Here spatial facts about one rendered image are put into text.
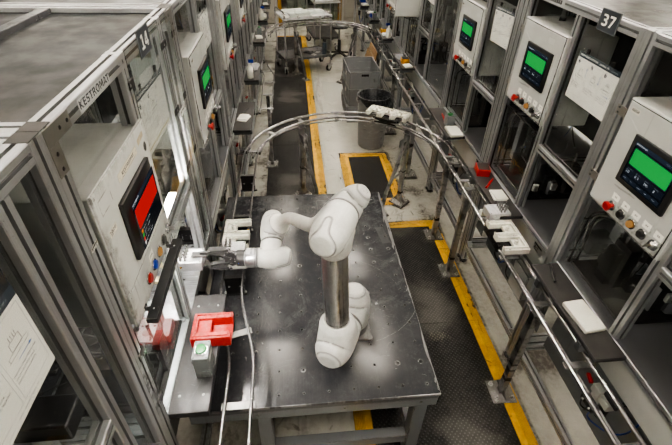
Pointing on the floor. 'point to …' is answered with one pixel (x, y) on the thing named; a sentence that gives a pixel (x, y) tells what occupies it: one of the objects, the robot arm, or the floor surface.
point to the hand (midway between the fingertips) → (199, 258)
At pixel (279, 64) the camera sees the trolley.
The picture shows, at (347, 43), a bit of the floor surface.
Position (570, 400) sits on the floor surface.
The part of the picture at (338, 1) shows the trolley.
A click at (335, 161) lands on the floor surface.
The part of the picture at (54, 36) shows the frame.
